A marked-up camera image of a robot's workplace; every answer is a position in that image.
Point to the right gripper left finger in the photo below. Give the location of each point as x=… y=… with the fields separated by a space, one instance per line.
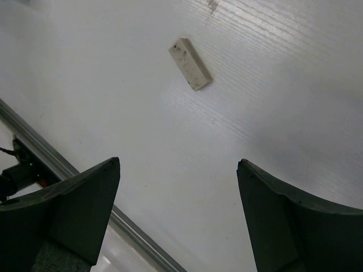
x=61 y=227

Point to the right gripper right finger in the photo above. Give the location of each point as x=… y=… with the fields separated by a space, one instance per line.
x=293 y=230

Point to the grey eraser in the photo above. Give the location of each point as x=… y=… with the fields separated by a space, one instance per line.
x=190 y=64

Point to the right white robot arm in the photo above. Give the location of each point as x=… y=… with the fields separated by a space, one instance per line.
x=52 y=225

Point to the shiny white cover sheet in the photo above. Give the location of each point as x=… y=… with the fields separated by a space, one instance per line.
x=121 y=253

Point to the aluminium rail frame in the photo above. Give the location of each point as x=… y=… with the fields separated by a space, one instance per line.
x=41 y=166

